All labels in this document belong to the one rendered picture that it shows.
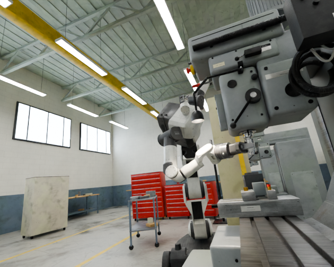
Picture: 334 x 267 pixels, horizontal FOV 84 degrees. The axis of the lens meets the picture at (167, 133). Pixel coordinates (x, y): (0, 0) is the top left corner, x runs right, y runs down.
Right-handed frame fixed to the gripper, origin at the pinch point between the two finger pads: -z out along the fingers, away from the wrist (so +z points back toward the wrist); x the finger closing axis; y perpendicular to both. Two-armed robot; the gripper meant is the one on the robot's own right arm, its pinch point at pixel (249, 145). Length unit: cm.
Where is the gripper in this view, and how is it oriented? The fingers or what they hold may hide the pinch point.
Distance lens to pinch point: 103.9
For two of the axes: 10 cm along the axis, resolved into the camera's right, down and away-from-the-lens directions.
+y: 0.9, 9.6, -2.5
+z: -7.0, 2.4, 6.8
